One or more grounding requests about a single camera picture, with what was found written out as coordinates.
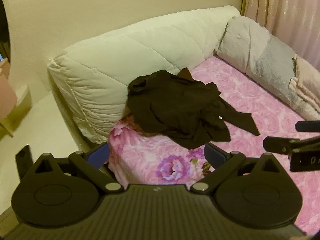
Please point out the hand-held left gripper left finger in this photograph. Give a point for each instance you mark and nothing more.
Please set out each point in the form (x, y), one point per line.
(100, 153)

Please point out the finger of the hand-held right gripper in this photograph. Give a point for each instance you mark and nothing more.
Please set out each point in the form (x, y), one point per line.
(275, 144)
(306, 126)

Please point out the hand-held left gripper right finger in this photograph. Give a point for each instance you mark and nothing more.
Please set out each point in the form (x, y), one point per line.
(212, 153)

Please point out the black garment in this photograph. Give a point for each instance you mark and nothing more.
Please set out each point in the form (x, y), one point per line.
(170, 105)

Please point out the beige folded blanket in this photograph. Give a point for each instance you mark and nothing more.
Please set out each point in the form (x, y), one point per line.
(307, 82)

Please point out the grey-green knitted cloth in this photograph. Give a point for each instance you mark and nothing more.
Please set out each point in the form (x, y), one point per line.
(294, 66)

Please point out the white quilted duvet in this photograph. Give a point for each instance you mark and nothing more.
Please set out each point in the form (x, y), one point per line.
(112, 62)

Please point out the grey pillow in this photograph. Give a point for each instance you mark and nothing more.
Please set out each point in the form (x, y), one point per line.
(250, 45)

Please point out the pink cabinet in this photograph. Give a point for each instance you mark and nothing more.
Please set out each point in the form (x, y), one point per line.
(6, 90)

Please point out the pink curtain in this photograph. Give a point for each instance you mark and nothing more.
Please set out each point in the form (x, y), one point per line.
(287, 5)

